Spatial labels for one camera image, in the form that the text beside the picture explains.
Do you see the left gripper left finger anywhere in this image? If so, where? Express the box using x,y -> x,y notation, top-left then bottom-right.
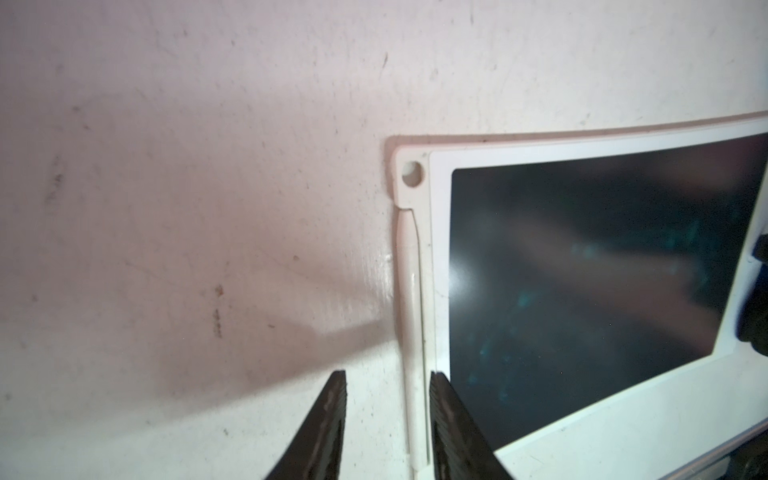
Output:
266,370 -> 347,480

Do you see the white tablet stylus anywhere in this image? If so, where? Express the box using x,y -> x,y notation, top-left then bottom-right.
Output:
395,210 -> 430,479

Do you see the blue microfibre cloth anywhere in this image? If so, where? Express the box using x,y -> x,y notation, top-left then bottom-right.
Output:
736,233 -> 767,356

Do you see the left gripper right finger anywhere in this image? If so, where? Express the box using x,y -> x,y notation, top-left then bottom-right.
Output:
429,371 -> 514,480

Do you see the white drawing tablet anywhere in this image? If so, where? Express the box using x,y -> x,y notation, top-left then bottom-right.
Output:
390,114 -> 767,479

